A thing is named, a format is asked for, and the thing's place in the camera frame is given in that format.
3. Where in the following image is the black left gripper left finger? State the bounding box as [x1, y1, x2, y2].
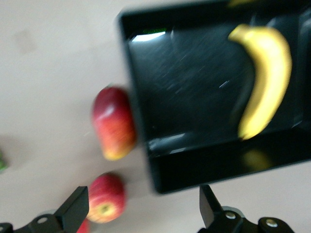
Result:
[54, 186, 89, 233]

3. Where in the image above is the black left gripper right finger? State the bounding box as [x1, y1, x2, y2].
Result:
[199, 184, 228, 229]

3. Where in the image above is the red yellow apple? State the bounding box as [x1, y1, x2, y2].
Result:
[86, 172, 127, 224]

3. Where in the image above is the yellow banana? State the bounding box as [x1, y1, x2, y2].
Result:
[227, 23, 293, 141]

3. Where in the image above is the red pomegranate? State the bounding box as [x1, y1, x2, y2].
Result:
[76, 218, 91, 233]

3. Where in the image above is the green object at edge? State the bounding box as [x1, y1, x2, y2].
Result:
[0, 150, 8, 174]

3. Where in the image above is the red yellow mango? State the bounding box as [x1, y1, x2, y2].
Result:
[91, 84, 138, 161]

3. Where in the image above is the black rectangular plastic tray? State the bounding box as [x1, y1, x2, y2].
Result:
[118, 0, 311, 195]

